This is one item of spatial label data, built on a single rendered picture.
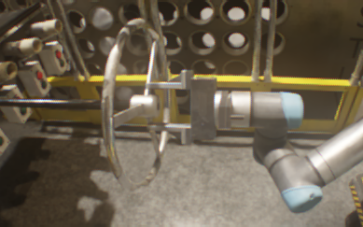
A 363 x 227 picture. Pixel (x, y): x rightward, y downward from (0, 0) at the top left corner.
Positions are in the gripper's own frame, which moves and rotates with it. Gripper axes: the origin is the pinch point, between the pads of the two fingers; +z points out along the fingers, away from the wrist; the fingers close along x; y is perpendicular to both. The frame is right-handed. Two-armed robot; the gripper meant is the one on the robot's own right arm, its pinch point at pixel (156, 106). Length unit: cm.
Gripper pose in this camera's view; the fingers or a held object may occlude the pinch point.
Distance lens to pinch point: 59.2
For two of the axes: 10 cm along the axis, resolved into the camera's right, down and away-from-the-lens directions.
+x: -0.1, -9.8, -2.0
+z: -9.8, -0.4, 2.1
